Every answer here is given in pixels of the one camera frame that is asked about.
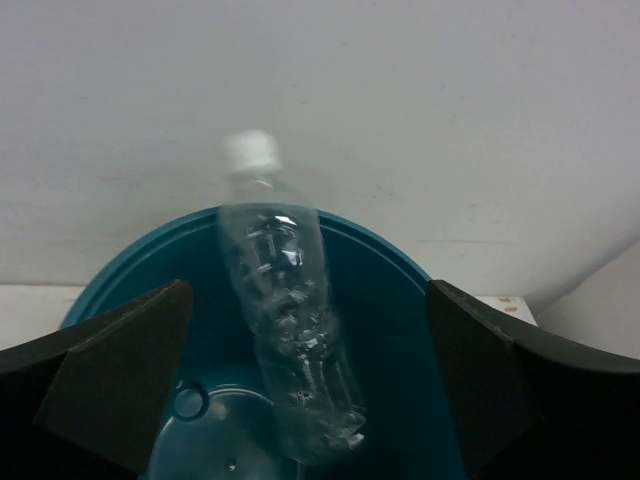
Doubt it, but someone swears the teal plastic bin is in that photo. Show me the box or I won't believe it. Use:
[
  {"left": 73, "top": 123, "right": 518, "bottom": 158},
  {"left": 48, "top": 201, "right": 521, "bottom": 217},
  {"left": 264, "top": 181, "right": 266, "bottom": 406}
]
[{"left": 64, "top": 208, "right": 465, "bottom": 479}]

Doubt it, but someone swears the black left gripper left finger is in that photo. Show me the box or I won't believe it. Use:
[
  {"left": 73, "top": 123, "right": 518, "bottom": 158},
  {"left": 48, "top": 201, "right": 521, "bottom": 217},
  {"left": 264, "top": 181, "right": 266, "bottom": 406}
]
[{"left": 1, "top": 280, "right": 193, "bottom": 476}]

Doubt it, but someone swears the clear crushed plastic bottle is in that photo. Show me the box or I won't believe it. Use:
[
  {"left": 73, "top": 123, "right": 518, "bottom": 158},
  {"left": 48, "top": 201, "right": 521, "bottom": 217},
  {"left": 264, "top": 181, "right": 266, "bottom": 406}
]
[{"left": 219, "top": 130, "right": 366, "bottom": 467}]

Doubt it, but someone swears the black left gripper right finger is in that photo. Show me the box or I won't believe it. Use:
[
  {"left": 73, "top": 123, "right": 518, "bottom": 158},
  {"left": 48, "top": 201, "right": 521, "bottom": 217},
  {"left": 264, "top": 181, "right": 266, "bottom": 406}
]
[{"left": 425, "top": 280, "right": 639, "bottom": 479}]

